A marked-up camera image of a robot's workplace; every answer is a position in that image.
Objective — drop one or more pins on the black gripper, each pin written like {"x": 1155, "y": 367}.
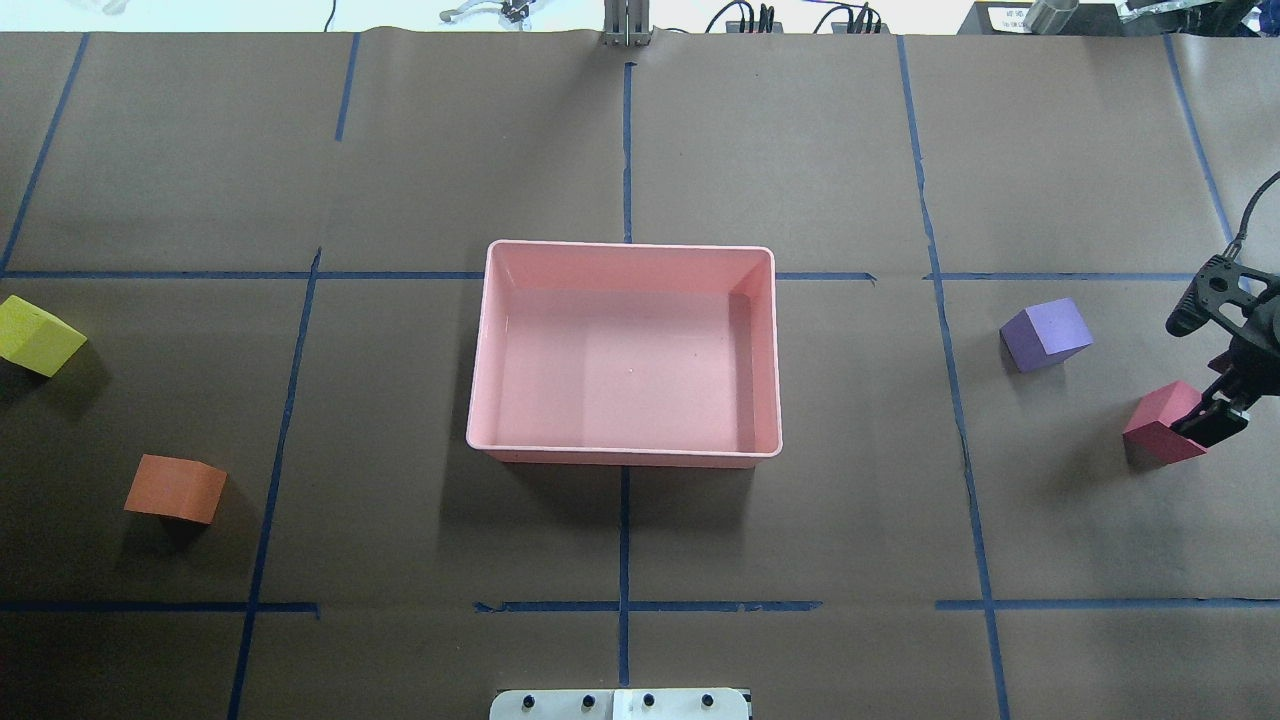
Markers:
{"x": 1263, "y": 345}

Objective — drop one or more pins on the red foam block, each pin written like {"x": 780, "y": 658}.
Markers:
{"x": 1149, "y": 428}

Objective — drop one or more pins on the small metal cup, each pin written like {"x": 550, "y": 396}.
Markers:
{"x": 1048, "y": 17}

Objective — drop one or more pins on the pink plastic bin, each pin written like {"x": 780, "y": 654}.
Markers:
{"x": 627, "y": 354}

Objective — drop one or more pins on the aluminium frame post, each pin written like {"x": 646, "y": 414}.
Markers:
{"x": 627, "y": 23}

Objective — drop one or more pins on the yellow foam block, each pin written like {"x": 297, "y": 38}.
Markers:
{"x": 36, "y": 340}

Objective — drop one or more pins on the white mast base bracket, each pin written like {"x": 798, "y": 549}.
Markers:
{"x": 623, "y": 703}

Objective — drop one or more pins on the orange foam block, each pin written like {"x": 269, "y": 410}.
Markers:
{"x": 172, "y": 487}

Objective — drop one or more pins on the purple foam block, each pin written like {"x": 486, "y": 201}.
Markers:
{"x": 1046, "y": 334}

